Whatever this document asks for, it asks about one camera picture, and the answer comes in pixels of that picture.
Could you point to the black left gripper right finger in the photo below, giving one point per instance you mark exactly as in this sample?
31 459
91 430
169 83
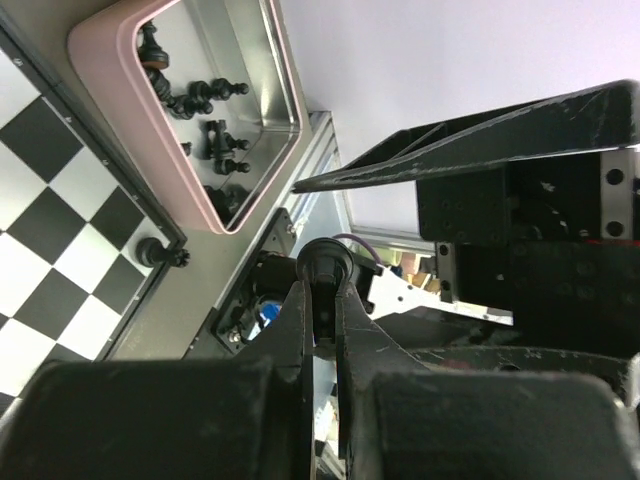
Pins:
400 420

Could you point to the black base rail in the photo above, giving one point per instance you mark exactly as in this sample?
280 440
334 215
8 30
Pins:
267 272

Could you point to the black white chessboard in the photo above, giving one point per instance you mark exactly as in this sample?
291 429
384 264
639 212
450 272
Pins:
70 222

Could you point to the pink tin box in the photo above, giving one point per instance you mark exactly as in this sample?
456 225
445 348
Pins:
242 41

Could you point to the black chess piece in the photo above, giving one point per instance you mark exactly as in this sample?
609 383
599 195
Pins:
326 266
150 252

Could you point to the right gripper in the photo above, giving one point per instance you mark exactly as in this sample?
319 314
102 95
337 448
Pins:
555 240

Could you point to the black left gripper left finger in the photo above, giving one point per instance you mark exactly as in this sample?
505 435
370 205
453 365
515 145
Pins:
248 417

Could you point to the black chess pieces heap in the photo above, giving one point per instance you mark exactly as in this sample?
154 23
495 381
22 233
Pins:
219 147

